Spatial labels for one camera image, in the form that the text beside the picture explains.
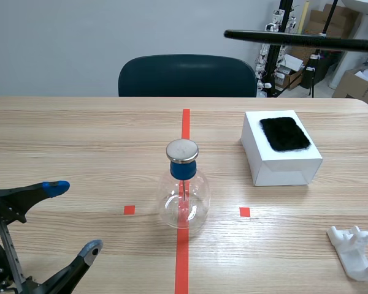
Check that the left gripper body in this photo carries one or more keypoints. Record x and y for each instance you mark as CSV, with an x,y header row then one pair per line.
x,y
0,254

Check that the clear glass flask blue stopper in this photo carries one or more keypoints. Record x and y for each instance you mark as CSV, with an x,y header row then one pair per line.
x,y
182,190

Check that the black fur patch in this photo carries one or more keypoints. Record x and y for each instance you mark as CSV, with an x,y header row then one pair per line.
x,y
284,134

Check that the white moulded stand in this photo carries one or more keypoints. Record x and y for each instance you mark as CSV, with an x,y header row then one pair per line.
x,y
354,257

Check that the dark blue chair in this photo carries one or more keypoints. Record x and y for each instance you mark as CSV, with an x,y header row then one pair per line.
x,y
187,78

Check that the white box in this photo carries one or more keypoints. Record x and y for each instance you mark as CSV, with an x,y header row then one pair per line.
x,y
282,168

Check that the brown cardboard box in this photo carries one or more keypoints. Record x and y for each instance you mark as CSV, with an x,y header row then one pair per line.
x,y
358,88
340,21

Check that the black tripod pole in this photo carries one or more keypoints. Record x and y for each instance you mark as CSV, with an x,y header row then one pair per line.
x,y
310,79

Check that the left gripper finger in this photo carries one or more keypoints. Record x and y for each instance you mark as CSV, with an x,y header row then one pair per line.
x,y
21,196
76,266

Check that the long black rod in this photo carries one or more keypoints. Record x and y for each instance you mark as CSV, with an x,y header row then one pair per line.
x,y
294,39

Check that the black metal rail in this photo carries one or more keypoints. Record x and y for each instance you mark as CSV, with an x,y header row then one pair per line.
x,y
274,67

